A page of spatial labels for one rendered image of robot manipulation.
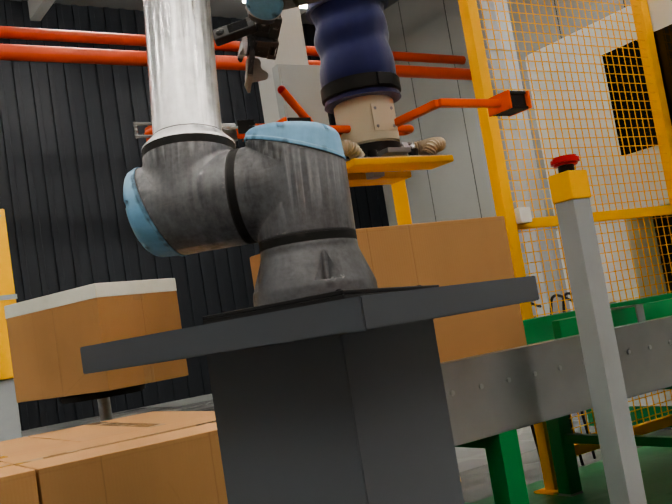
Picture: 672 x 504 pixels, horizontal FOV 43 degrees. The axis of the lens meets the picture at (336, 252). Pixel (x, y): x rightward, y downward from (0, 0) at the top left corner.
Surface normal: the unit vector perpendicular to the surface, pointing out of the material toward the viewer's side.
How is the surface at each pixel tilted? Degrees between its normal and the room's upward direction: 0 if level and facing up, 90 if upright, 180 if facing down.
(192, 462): 90
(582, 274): 90
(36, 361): 90
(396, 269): 90
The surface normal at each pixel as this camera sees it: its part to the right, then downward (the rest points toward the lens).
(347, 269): 0.47, -0.50
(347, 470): -0.58, 0.02
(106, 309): 0.79, -0.18
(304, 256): -0.10, -0.43
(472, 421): 0.53, -0.16
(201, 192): -0.22, -0.10
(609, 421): -0.83, 0.09
